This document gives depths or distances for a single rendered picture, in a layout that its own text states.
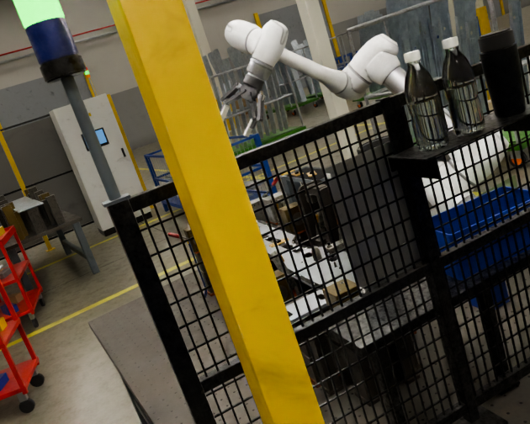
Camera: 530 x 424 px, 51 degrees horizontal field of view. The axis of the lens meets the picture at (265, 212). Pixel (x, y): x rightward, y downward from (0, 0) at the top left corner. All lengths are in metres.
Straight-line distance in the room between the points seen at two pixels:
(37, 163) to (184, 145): 8.44
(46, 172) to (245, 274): 8.44
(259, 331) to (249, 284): 0.09
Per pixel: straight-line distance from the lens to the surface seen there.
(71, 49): 1.02
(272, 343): 1.06
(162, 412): 2.06
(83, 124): 1.02
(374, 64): 2.48
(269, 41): 2.10
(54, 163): 9.37
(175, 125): 0.93
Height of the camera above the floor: 1.70
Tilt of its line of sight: 14 degrees down
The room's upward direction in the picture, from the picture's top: 18 degrees counter-clockwise
